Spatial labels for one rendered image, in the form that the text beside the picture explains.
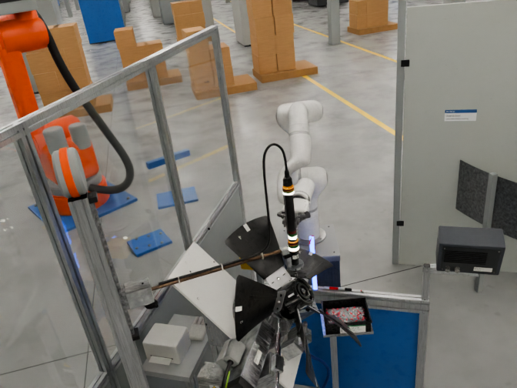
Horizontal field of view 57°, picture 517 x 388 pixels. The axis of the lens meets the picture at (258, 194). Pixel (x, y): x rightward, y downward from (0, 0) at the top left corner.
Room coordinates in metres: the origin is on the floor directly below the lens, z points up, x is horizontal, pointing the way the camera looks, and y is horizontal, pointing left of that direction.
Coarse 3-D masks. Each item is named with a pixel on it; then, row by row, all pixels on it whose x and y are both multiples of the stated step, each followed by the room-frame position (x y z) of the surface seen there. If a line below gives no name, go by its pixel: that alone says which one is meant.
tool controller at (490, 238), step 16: (448, 240) 1.67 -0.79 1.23; (464, 240) 1.65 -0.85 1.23; (480, 240) 1.64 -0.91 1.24; (496, 240) 1.62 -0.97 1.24; (448, 256) 1.66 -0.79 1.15; (464, 256) 1.64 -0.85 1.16; (480, 256) 1.62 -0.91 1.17; (496, 256) 1.60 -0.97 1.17; (448, 272) 1.67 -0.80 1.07; (464, 272) 1.67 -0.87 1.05; (480, 272) 1.64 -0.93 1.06; (496, 272) 1.62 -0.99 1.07
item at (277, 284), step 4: (280, 268) 1.56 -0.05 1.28; (284, 268) 1.56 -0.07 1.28; (276, 272) 1.55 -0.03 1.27; (280, 272) 1.55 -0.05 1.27; (284, 272) 1.55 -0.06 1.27; (272, 276) 1.54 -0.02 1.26; (276, 276) 1.54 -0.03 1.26; (280, 276) 1.54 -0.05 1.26; (284, 276) 1.54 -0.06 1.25; (288, 276) 1.54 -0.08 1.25; (268, 280) 1.53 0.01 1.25; (272, 280) 1.53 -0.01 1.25; (276, 280) 1.53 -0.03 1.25; (280, 280) 1.53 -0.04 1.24; (284, 280) 1.53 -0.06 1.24; (288, 280) 1.53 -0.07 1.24; (272, 284) 1.52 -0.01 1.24; (276, 284) 1.52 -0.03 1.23; (280, 284) 1.52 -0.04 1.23; (276, 288) 1.51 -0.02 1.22
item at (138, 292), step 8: (136, 280) 1.44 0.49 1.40; (144, 280) 1.43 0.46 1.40; (128, 288) 1.40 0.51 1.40; (136, 288) 1.39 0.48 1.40; (144, 288) 1.39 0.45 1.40; (128, 296) 1.37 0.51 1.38; (136, 296) 1.37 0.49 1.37; (144, 296) 1.38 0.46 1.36; (152, 296) 1.39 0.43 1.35; (128, 304) 1.37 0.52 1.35; (136, 304) 1.37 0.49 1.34; (144, 304) 1.38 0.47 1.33
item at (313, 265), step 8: (304, 256) 1.77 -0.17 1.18; (312, 256) 1.78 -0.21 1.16; (320, 256) 1.79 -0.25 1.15; (304, 264) 1.70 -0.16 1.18; (312, 264) 1.71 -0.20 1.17; (320, 264) 1.72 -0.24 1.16; (328, 264) 1.74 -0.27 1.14; (288, 272) 1.65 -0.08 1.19; (304, 272) 1.64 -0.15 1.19; (312, 272) 1.64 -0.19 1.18; (320, 272) 1.65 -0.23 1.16
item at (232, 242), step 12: (264, 216) 1.71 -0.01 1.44; (240, 228) 1.65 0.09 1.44; (252, 228) 1.66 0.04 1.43; (264, 228) 1.67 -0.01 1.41; (228, 240) 1.60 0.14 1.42; (252, 240) 1.62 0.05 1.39; (264, 240) 1.63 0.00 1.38; (276, 240) 1.64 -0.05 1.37; (240, 252) 1.58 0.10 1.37; (252, 252) 1.59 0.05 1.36; (264, 252) 1.59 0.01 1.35; (252, 264) 1.56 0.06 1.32; (264, 264) 1.56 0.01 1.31; (276, 264) 1.56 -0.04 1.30; (264, 276) 1.53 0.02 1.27
